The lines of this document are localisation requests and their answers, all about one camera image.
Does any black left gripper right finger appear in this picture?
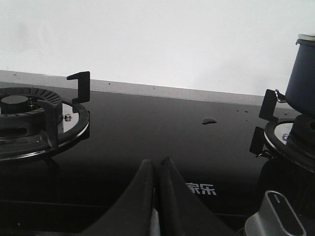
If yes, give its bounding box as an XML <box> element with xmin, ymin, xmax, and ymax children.
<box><xmin>159</xmin><ymin>157</ymin><xmax>236</xmax><ymax>236</ymax></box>

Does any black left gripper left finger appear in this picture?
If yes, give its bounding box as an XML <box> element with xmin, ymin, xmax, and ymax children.
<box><xmin>80</xmin><ymin>159</ymin><xmax>154</xmax><ymax>236</ymax></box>

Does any left black pot support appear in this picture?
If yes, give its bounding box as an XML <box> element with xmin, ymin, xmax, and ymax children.
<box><xmin>0</xmin><ymin>71</ymin><xmax>91</xmax><ymax>161</ymax></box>

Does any black pot support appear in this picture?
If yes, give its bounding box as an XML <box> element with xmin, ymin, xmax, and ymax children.
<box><xmin>249</xmin><ymin>88</ymin><xmax>315</xmax><ymax>173</ymax></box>
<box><xmin>0</xmin><ymin>71</ymin><xmax>91</xmax><ymax>161</ymax></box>

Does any right black pot support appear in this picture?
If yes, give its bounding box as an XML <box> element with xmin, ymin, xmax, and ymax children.
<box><xmin>249</xmin><ymin>88</ymin><xmax>315</xmax><ymax>173</ymax></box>

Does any dark blue pot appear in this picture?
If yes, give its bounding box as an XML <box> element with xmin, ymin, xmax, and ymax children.
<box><xmin>285</xmin><ymin>34</ymin><xmax>315</xmax><ymax>118</ymax></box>

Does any black glass gas stove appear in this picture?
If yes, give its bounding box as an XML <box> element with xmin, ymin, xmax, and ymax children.
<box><xmin>0</xmin><ymin>82</ymin><xmax>315</xmax><ymax>236</ymax></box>

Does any silver black stove knob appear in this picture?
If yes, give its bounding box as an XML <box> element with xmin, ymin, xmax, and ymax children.
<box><xmin>243</xmin><ymin>190</ymin><xmax>307</xmax><ymax>236</ymax></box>

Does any right gas burner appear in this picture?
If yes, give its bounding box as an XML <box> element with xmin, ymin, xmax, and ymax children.
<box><xmin>289</xmin><ymin>115</ymin><xmax>315</xmax><ymax>157</ymax></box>

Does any gas burner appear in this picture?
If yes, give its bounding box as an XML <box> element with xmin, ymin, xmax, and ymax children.
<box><xmin>0</xmin><ymin>87</ymin><xmax>63</xmax><ymax>140</ymax></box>
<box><xmin>289</xmin><ymin>115</ymin><xmax>315</xmax><ymax>157</ymax></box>

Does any left gas burner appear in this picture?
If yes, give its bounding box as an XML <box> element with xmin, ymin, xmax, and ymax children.
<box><xmin>0</xmin><ymin>87</ymin><xmax>63</xmax><ymax>140</ymax></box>

